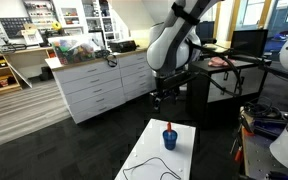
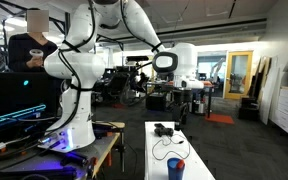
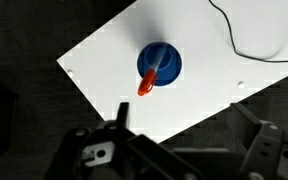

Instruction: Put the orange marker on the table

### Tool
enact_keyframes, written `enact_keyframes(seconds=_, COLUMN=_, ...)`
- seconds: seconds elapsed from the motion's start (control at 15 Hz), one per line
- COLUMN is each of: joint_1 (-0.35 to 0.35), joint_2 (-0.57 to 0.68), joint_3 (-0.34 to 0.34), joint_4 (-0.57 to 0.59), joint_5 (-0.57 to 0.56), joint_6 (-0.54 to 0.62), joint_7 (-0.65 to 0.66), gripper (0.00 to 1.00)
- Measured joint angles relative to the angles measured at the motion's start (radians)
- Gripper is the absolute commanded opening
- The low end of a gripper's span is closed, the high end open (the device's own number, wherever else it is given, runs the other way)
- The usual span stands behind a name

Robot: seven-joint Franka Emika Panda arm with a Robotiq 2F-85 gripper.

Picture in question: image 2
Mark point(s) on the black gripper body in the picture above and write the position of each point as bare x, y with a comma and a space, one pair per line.
180, 100

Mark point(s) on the orange capped marker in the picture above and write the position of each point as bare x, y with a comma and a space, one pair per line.
180, 164

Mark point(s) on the white handheld controller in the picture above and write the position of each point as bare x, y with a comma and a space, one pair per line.
36, 52

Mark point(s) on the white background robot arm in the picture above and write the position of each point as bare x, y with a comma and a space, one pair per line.
217, 66

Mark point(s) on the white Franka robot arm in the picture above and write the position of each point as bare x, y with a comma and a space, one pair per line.
79, 63

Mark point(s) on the person hand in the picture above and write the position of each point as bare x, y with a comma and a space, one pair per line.
34, 62

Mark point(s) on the black handheld device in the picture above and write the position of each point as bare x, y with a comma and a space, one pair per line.
164, 130

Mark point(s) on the black equipment box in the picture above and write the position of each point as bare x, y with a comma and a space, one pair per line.
155, 101

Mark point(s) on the black desk orange top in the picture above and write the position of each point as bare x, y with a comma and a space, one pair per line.
208, 86

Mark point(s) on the orange floor mat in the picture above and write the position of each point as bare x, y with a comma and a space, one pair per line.
220, 118

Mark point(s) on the blue plastic cup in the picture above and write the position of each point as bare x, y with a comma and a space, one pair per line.
174, 172

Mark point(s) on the yellow framed door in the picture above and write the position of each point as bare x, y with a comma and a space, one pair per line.
238, 75

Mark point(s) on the black floor boxes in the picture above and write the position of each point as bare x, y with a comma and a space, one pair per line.
249, 108

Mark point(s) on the black office chair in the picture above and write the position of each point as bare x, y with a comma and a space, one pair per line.
117, 83

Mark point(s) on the robot mounting table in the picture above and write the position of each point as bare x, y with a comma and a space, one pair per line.
104, 146

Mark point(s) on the white leaning boards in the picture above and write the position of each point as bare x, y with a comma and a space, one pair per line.
269, 90

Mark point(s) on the black computer monitor cyan light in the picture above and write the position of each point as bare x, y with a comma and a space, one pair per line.
17, 93

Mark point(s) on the person in dark sweater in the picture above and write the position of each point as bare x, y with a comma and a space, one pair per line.
24, 50

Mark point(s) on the black camera bar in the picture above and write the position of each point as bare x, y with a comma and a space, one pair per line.
137, 58

